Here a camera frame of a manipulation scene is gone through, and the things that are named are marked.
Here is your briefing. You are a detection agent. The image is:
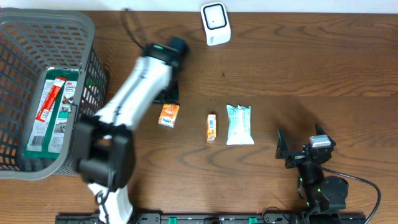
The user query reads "white barcode scanner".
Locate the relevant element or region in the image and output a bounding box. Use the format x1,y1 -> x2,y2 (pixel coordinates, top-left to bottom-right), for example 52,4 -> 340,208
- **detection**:
200,2 -> 231,46

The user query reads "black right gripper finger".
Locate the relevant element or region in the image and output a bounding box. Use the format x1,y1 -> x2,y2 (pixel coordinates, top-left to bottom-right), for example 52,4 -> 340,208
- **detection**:
275,129 -> 289,159
315,123 -> 336,146

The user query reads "grey plastic mesh basket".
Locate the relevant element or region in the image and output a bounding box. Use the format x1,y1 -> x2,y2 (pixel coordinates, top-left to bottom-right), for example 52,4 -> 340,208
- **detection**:
1,8 -> 108,181

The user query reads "mint green wipes packet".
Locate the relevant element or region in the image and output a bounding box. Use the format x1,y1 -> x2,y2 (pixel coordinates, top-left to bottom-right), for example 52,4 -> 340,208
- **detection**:
226,105 -> 254,146

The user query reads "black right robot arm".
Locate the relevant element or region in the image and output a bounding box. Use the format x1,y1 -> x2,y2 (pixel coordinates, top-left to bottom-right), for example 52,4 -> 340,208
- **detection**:
275,124 -> 349,223

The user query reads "red and white package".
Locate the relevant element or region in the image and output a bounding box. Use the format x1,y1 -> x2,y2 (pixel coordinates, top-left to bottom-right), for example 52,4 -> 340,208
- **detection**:
35,77 -> 67,122

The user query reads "orange tissue pack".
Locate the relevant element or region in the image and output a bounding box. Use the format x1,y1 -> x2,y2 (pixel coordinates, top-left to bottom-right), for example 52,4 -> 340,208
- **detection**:
158,104 -> 180,128
206,114 -> 216,141

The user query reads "dark green package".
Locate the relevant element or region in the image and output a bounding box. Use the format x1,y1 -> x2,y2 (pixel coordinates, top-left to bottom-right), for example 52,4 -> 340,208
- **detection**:
22,69 -> 79,159

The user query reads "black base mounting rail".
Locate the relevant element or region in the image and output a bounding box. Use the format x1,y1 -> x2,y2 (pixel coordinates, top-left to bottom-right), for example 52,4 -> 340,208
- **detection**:
55,213 -> 366,224

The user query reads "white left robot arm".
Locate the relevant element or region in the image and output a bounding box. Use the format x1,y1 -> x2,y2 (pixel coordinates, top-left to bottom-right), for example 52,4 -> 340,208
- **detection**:
71,37 -> 189,223

